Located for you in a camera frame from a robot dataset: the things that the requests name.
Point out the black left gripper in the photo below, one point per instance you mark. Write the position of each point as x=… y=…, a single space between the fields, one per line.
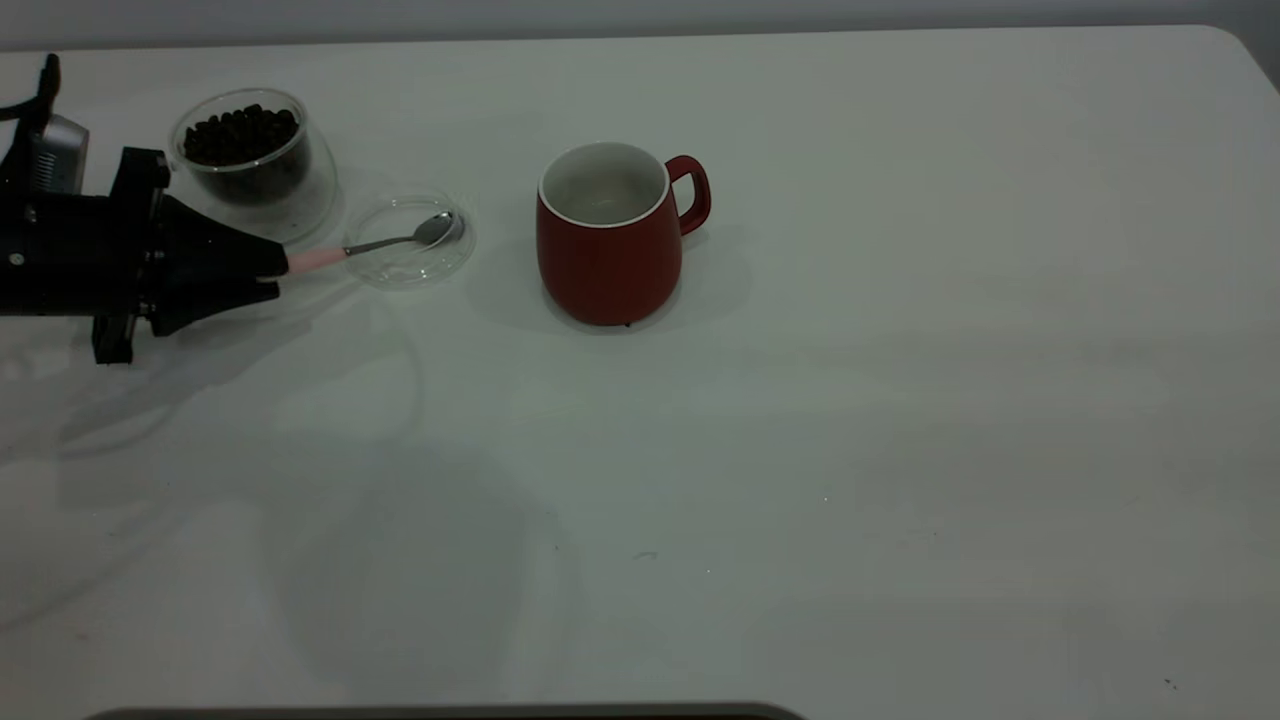
x=70 y=255

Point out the red ceramic mug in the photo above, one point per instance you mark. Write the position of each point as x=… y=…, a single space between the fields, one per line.
x=610 y=270

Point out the dark coffee beans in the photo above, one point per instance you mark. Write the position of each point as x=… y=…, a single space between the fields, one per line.
x=240 y=138

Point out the small clear glass dish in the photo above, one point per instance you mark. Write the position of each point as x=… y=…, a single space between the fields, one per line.
x=420 y=268

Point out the clear double-wall glass cup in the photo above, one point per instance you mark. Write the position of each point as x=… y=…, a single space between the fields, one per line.
x=300 y=205

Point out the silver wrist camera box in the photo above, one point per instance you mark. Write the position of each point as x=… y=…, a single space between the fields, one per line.
x=60 y=155

